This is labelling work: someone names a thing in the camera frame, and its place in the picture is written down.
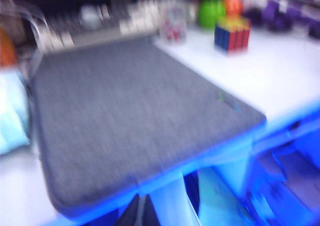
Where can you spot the Rubik's cube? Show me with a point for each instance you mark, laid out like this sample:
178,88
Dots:
231,37

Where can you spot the grey felt laptop sleeve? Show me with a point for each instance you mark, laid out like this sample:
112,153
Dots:
130,116

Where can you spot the clear glass cup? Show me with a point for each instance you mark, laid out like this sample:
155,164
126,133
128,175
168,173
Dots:
173,23

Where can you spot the white grey mechanical keyboard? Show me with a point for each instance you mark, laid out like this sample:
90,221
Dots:
105,23

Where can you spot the green apple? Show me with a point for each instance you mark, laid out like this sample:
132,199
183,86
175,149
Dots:
211,12

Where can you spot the orange round fruit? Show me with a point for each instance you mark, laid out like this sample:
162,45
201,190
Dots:
233,6

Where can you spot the purple object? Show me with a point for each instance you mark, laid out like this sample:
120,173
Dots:
282,13

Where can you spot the yellow plastic pineapple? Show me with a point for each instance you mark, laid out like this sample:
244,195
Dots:
6,48

